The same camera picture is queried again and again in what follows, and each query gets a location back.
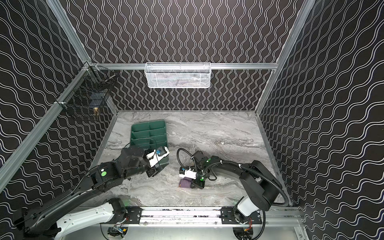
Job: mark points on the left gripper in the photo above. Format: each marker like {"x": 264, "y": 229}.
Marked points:
{"x": 154, "y": 169}

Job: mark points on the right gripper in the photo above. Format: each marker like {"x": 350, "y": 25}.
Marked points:
{"x": 196, "y": 182}

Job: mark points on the purple striped sock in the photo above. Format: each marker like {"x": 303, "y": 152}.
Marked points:
{"x": 186, "y": 183}

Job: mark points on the green compartment tray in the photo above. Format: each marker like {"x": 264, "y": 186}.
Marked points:
{"x": 150, "y": 136}

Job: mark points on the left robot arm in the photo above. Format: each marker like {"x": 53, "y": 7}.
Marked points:
{"x": 56, "y": 218}

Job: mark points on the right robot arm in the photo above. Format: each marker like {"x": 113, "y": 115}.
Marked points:
{"x": 262, "y": 188}

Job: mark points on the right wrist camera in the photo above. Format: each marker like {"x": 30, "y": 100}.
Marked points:
{"x": 187, "y": 173}

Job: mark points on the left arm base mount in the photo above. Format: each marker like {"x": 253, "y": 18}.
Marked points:
{"x": 131, "y": 215}

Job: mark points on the aluminium front rail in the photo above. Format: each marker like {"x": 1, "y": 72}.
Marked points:
{"x": 215, "y": 217}

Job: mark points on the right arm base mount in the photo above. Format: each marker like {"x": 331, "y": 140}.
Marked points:
{"x": 231, "y": 216}

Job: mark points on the white wire basket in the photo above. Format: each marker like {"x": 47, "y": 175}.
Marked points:
{"x": 178, "y": 75}

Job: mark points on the black wire basket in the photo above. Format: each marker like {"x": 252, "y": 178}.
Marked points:
{"x": 92, "y": 91}

